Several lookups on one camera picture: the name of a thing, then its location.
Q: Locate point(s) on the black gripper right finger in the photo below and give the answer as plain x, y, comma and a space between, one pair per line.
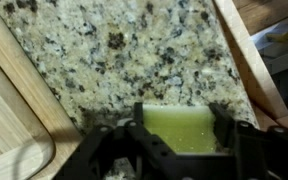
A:
260, 150

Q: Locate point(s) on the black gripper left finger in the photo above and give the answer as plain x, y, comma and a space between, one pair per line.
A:
124, 140

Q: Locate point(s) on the yellow-green sponge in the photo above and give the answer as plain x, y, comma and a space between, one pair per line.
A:
179, 130

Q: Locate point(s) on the white open cabinet door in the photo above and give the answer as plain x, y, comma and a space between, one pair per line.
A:
250, 63

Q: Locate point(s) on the large wooden cutting board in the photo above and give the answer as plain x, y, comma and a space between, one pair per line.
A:
14, 110

